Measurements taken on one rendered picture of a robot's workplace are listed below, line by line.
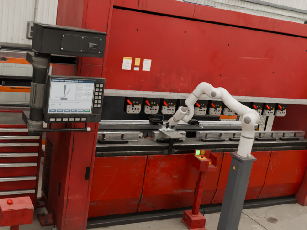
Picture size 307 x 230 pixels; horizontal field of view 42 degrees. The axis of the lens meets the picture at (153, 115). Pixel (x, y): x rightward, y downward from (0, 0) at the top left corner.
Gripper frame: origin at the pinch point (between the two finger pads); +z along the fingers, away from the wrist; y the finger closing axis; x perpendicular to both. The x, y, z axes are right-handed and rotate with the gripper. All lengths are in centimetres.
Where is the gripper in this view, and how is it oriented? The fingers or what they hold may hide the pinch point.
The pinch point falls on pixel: (169, 126)
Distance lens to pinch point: 413.8
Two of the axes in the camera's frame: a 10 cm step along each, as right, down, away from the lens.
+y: -8.8, -0.1, -4.7
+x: 2.6, 8.3, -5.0
